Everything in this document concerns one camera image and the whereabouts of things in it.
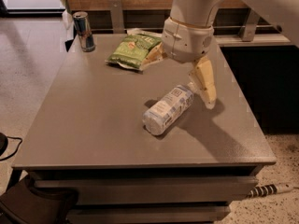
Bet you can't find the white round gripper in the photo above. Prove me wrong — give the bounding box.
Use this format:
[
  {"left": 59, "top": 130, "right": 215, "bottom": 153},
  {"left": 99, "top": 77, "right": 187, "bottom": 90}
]
[{"left": 139, "top": 18, "right": 217, "bottom": 109}]

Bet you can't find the clear plastic water bottle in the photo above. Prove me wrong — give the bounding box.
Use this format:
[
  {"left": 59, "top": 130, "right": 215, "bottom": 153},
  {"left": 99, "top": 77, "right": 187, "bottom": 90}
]
[{"left": 142, "top": 85, "right": 193, "bottom": 136}]

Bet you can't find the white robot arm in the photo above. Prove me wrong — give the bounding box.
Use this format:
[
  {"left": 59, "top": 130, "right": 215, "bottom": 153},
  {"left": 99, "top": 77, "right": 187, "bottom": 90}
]
[{"left": 162, "top": 0, "right": 299, "bottom": 109}]

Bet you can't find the green chip bag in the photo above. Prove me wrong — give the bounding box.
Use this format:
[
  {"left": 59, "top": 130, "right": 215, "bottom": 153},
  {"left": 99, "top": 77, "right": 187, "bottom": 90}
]
[{"left": 106, "top": 29, "right": 162, "bottom": 71}]

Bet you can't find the silver blue drink can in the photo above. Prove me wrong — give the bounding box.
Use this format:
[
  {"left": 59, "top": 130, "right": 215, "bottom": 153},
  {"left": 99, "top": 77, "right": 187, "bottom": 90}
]
[{"left": 73, "top": 11, "right": 95, "bottom": 52}]

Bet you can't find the grey drawer cabinet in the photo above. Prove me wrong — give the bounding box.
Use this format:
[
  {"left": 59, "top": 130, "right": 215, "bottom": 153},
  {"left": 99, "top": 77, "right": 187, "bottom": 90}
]
[{"left": 13, "top": 35, "right": 276, "bottom": 224}]

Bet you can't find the black round floor object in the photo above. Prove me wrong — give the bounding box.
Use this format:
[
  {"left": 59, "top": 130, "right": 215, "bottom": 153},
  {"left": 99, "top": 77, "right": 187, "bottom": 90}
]
[{"left": 0, "top": 133, "right": 8, "bottom": 156}]

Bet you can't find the right metal wall bracket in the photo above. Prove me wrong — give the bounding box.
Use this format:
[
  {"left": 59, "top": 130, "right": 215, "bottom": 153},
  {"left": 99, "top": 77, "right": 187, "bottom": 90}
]
[{"left": 239, "top": 9, "right": 260, "bottom": 42}]

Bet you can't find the metal wall bracket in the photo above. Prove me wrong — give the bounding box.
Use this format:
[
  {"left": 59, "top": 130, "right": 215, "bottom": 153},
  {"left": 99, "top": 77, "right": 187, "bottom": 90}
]
[
  {"left": 239, "top": 9, "right": 260, "bottom": 42},
  {"left": 108, "top": 0, "right": 125, "bottom": 34}
]

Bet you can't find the left metal wall bracket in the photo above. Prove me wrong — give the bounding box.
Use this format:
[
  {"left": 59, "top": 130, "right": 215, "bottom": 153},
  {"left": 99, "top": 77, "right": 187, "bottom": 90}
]
[{"left": 108, "top": 0, "right": 125, "bottom": 34}]

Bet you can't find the black white striped cable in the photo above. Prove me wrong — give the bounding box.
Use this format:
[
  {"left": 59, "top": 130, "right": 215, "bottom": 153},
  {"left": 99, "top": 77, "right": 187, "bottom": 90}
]
[{"left": 247, "top": 182, "right": 295, "bottom": 199}]

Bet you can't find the black cable on floor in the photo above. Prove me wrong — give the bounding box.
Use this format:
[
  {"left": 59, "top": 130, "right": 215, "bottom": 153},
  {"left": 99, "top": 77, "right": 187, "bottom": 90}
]
[{"left": 0, "top": 135, "right": 24, "bottom": 162}]

